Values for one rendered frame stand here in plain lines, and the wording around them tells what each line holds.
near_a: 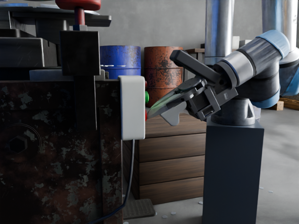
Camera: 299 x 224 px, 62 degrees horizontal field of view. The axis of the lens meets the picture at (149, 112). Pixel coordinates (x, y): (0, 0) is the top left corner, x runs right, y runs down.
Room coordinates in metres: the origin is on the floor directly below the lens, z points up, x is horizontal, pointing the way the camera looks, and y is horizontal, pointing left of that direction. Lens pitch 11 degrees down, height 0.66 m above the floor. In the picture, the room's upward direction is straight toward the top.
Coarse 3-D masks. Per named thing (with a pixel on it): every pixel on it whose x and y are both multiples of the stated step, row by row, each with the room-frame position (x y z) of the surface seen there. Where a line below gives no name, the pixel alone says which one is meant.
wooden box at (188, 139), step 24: (192, 120) 1.31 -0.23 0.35; (144, 144) 1.05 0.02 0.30; (168, 144) 1.09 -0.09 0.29; (192, 144) 1.12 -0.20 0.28; (144, 168) 1.05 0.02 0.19; (168, 168) 1.09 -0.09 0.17; (192, 168) 1.12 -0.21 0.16; (144, 192) 1.05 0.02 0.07; (168, 192) 1.09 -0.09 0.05; (192, 192) 1.12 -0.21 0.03
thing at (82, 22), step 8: (56, 0) 0.41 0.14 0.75; (64, 0) 0.40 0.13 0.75; (72, 0) 0.41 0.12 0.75; (80, 0) 0.41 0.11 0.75; (88, 0) 0.41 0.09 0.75; (96, 0) 0.42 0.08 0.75; (64, 8) 0.45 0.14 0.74; (72, 8) 0.45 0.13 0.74; (80, 8) 0.43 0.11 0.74; (88, 8) 0.45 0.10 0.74; (96, 8) 0.45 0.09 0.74; (80, 16) 0.43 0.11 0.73; (80, 24) 0.43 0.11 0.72
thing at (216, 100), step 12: (228, 72) 0.55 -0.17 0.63; (180, 84) 0.60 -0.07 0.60; (192, 84) 0.54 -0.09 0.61; (204, 84) 0.54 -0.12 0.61; (216, 84) 0.57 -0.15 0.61; (228, 84) 0.58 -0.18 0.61; (204, 96) 0.55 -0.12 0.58; (216, 96) 0.57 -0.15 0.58; (228, 96) 0.57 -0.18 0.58; (192, 108) 0.55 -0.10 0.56; (204, 108) 0.54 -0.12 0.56; (216, 108) 0.55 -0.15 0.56
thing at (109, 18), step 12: (12, 12) 0.66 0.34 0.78; (24, 12) 0.66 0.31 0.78; (36, 12) 0.67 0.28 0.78; (36, 24) 0.69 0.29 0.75; (48, 24) 0.69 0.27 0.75; (60, 24) 0.70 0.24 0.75; (72, 24) 0.79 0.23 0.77; (96, 24) 0.79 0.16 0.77; (108, 24) 0.79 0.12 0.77; (36, 36) 0.69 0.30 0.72; (48, 36) 0.69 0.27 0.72; (60, 48) 0.70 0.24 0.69; (60, 60) 0.70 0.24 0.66
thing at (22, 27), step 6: (0, 12) 0.65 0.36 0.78; (6, 12) 0.65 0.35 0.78; (0, 18) 0.64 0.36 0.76; (6, 18) 0.65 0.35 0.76; (12, 18) 0.67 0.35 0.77; (0, 24) 0.64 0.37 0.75; (6, 24) 0.65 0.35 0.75; (12, 24) 0.67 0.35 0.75; (18, 24) 0.72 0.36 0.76; (24, 24) 0.78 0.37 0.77; (24, 30) 0.78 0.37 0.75
